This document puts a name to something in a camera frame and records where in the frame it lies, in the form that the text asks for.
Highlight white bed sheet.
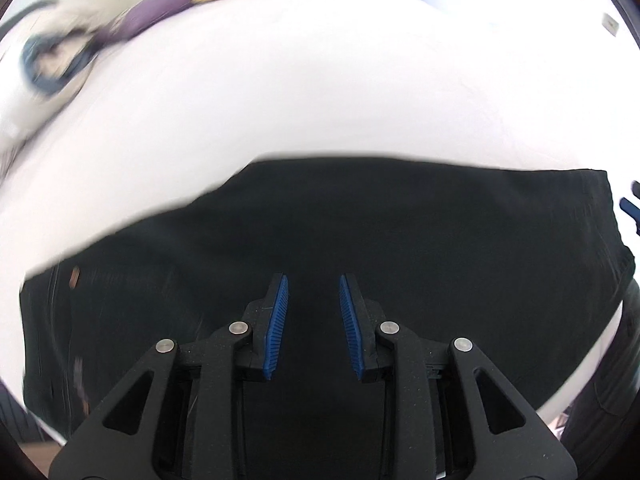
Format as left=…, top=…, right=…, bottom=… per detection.
left=0, top=0, right=640, bottom=448

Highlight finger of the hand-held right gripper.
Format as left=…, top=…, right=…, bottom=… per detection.
left=619, top=180, right=640, bottom=235

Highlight black pants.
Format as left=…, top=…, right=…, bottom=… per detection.
left=20, top=156, right=635, bottom=480

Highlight printed white pillow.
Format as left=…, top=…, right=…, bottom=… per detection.
left=0, top=0, right=121, bottom=146

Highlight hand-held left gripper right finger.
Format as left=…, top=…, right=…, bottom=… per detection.
left=339, top=274, right=581, bottom=480

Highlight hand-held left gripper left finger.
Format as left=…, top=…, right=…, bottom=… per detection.
left=49, top=273, right=290, bottom=480

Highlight purple pillow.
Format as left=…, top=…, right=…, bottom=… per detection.
left=95, top=0, right=202, bottom=45

